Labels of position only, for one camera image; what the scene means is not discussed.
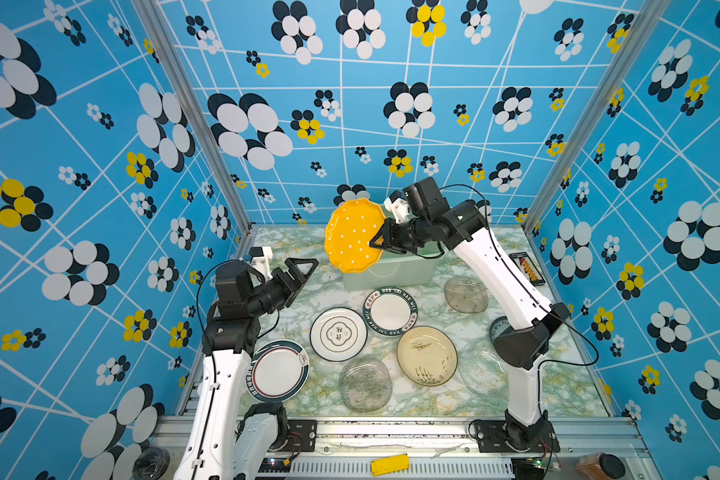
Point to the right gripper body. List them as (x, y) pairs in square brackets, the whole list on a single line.
[(411, 235)]

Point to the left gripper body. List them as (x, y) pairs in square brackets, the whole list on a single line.
[(274, 295)]

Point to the yellow polka dot plate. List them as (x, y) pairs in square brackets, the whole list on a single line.
[(349, 233)]

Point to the white teal lettered plate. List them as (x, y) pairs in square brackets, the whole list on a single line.
[(390, 311)]

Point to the large white red-rimmed plate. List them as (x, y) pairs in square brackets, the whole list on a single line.
[(278, 371)]

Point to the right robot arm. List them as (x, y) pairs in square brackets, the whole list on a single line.
[(421, 214)]

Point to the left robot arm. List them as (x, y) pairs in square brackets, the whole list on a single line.
[(220, 445)]

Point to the mint green plastic bin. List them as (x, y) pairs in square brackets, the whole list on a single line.
[(397, 270)]

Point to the small white green-rimmed plate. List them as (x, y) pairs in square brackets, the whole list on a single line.
[(338, 334)]

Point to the clear glass plate back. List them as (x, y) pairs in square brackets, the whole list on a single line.
[(466, 296)]

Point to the clear glass plate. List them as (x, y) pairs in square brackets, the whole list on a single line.
[(365, 384), (482, 372), (466, 296)]

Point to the beige ceramic plate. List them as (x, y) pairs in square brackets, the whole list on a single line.
[(427, 356)]

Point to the clear glass plate front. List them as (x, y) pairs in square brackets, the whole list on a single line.
[(365, 384)]

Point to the blue patterned plate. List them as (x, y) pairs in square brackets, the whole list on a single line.
[(498, 327)]

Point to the clear glass plate right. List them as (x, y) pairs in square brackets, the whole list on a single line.
[(482, 372)]

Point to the yellow plastic block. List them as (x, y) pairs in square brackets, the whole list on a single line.
[(389, 465)]

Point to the brown jar black lid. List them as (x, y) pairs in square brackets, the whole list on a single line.
[(600, 466)]

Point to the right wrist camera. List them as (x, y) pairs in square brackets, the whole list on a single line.
[(397, 205)]

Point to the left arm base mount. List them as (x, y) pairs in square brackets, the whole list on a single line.
[(299, 435)]

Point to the aluminium front rail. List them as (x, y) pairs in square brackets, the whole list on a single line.
[(446, 448)]

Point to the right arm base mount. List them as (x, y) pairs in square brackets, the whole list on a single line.
[(494, 436)]

